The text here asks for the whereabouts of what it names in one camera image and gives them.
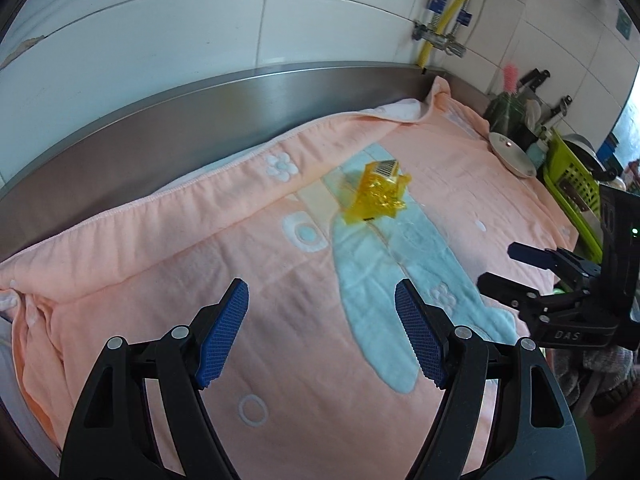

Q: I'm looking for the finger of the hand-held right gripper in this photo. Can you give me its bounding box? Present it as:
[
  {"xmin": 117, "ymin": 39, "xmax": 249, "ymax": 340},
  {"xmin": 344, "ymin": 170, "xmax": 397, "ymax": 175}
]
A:
[
  {"xmin": 477, "ymin": 271, "xmax": 553, "ymax": 322},
  {"xmin": 507, "ymin": 241, "xmax": 603, "ymax": 283}
]

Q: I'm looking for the metal gas valve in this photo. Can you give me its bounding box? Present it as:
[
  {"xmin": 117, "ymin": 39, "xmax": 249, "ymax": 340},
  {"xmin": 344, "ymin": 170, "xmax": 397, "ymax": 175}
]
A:
[{"xmin": 412, "ymin": 20, "xmax": 467, "ymax": 59}]

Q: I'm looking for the dark metal pan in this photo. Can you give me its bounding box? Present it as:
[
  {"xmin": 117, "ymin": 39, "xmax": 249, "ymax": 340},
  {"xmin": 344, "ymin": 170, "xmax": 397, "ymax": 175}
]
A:
[{"xmin": 562, "ymin": 132, "xmax": 617, "ymax": 182}]

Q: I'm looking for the yellow gas pipe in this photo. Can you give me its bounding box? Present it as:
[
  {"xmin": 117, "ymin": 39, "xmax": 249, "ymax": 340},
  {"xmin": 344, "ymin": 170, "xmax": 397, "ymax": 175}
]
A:
[{"xmin": 419, "ymin": 0, "xmax": 501, "ymax": 69}]

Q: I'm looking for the yellow plastic wrapper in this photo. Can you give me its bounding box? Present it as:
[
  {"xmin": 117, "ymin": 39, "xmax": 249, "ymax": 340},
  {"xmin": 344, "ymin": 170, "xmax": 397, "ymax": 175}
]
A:
[{"xmin": 339, "ymin": 158, "xmax": 413, "ymax": 226}]

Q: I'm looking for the black handled knife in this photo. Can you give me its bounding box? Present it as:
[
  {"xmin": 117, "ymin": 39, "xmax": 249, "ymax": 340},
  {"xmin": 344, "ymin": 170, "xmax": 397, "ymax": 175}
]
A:
[
  {"xmin": 517, "ymin": 68, "xmax": 552, "ymax": 97},
  {"xmin": 542, "ymin": 95, "xmax": 574, "ymax": 127}
]

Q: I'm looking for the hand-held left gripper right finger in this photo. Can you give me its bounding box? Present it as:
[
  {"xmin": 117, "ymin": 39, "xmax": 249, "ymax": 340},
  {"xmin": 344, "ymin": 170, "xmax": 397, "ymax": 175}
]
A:
[{"xmin": 394, "ymin": 279, "xmax": 587, "ymax": 480}]

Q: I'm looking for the round white plate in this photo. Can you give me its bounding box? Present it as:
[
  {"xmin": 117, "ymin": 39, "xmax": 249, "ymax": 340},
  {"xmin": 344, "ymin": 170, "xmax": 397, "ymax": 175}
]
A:
[{"xmin": 489, "ymin": 131, "xmax": 537, "ymax": 179}]

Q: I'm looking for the pink patterned towel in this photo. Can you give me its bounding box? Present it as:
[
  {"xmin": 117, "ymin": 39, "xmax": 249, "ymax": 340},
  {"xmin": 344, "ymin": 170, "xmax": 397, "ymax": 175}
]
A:
[{"xmin": 0, "ymin": 76, "xmax": 581, "ymax": 480}]

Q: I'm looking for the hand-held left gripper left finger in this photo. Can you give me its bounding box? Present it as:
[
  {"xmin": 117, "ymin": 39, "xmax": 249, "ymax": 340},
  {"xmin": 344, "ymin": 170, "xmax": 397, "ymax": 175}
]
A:
[{"xmin": 59, "ymin": 277, "xmax": 251, "ymax": 480}]

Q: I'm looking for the green plastic dish rack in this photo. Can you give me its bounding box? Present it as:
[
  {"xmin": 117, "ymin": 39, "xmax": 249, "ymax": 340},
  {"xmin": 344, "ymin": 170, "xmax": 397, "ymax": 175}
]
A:
[{"xmin": 542, "ymin": 127, "xmax": 608, "ymax": 267}]

